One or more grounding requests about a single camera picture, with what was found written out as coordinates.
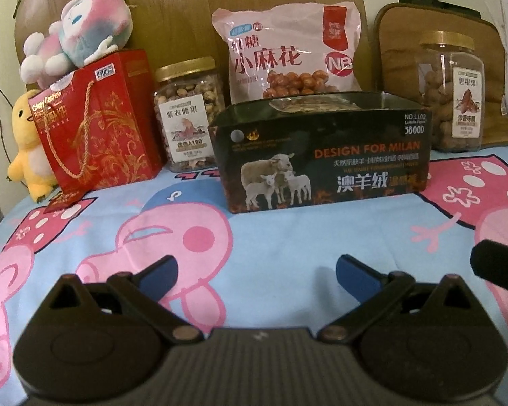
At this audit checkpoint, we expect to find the gold-lid cashew jar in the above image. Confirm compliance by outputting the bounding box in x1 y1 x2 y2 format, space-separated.
153 57 225 174

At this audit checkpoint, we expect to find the yellow duck plush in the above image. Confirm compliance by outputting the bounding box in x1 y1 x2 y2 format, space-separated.
7 90 60 203

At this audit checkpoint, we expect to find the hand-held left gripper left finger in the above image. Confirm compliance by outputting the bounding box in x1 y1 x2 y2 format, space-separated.
42 254 205 344

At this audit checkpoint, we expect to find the wooden headboard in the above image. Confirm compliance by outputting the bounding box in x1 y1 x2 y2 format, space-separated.
15 0 373 171

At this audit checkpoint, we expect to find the red melon seed packet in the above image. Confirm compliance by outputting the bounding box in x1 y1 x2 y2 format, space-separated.
269 95 360 113

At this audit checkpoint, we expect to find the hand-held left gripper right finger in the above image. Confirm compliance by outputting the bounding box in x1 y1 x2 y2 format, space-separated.
317 254 471 344

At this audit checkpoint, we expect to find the black sheep-print box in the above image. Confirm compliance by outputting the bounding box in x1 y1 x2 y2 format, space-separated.
209 91 433 214

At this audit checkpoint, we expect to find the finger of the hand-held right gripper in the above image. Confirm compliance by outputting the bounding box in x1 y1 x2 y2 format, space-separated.
470 240 508 297

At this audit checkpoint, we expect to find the red hang tag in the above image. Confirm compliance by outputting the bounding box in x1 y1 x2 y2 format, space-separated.
44 190 86 215

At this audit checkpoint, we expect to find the gold-lid pecan jar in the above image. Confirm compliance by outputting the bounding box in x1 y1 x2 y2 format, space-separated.
419 30 486 152

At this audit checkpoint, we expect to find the large pink snack bag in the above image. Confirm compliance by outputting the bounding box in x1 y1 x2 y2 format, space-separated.
212 2 363 105

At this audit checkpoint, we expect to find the pastel pink blue plush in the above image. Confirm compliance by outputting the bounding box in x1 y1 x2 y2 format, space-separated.
20 0 134 88

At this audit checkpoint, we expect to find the printed pink pig blanket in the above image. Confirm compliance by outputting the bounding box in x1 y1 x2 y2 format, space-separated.
0 144 508 390

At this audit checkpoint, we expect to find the red gift bag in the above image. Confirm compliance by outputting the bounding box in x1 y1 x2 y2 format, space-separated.
33 49 164 191

